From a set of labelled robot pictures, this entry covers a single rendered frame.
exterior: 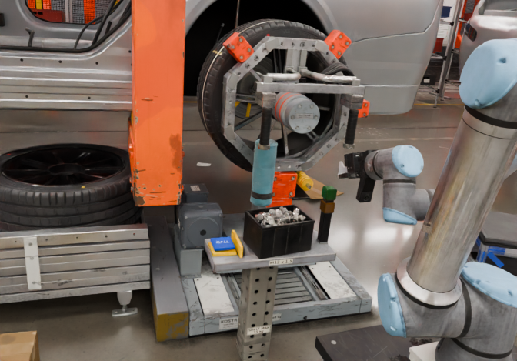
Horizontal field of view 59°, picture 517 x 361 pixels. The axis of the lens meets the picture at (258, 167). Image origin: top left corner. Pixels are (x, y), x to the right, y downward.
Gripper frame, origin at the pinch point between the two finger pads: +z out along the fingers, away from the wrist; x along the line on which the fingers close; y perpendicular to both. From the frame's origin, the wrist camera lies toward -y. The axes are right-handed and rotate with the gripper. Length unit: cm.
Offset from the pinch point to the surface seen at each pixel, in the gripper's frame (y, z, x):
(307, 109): 26.6, 11.8, 4.3
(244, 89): 48, 65, 8
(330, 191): -4.4, -1.5, 5.7
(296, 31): 60, 21, 1
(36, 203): 0, 54, 100
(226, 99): 34, 27, 31
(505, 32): 109, 114, -235
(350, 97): 29.1, 2.5, -8.8
